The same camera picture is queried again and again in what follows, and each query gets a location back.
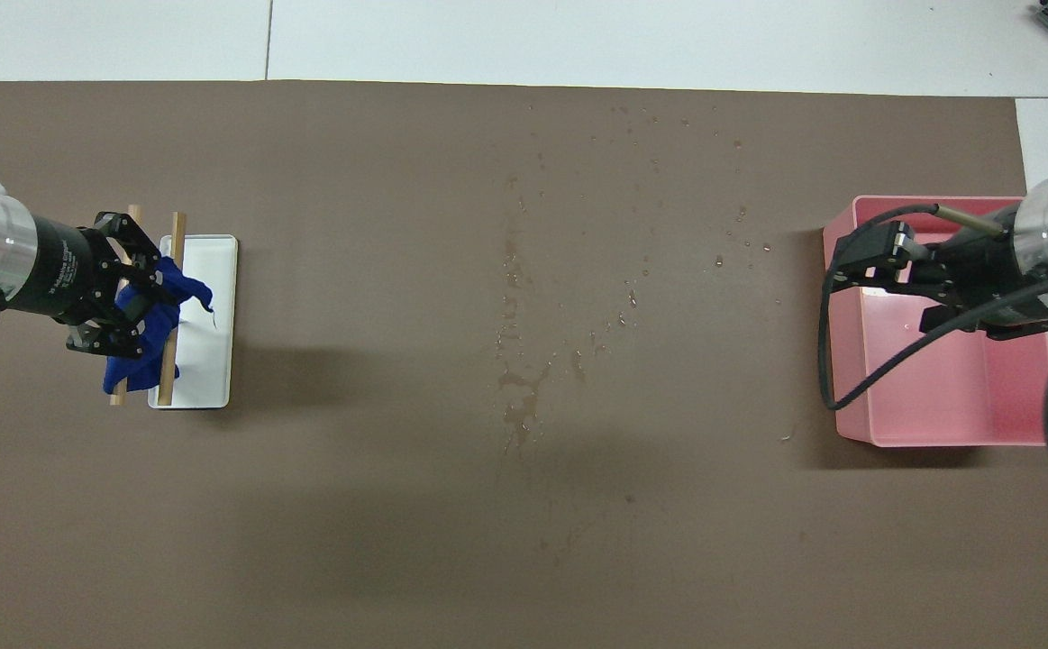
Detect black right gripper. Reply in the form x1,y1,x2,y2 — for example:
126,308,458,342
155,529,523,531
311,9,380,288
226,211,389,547
828,207,1048,342

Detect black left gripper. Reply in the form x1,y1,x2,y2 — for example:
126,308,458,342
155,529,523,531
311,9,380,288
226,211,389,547
31,212,175,361

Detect blue cloth towel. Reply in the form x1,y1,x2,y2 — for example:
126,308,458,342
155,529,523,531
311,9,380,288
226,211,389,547
103,257,215,395

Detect white rectangular tray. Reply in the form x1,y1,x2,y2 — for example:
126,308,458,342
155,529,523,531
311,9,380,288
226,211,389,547
149,234,239,410

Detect pink plastic bin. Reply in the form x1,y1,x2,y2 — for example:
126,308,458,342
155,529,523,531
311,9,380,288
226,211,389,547
824,196,1048,449

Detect brown table mat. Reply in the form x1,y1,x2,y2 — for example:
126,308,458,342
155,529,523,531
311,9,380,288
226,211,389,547
0,79,1048,649

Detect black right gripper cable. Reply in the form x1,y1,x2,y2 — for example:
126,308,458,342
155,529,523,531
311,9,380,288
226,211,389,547
818,204,1048,411

